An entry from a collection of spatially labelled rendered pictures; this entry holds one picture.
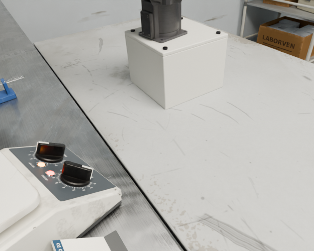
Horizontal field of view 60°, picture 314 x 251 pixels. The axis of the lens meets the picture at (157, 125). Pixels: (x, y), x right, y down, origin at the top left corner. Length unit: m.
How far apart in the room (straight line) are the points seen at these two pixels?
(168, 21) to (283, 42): 1.94
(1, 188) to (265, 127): 0.37
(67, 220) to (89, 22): 1.59
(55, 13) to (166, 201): 1.51
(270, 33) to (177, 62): 2.00
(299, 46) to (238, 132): 1.91
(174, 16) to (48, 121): 0.28
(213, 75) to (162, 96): 0.11
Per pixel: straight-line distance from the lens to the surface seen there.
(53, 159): 0.35
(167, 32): 0.49
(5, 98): 0.61
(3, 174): 0.30
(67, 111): 0.53
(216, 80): 0.54
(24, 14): 1.72
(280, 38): 2.39
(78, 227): 0.31
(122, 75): 0.61
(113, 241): 0.32
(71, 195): 0.29
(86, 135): 0.46
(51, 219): 0.28
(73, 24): 1.78
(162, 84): 0.46
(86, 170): 0.31
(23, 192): 0.27
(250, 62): 0.67
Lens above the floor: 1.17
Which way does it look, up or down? 38 degrees down
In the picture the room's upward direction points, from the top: 4 degrees counter-clockwise
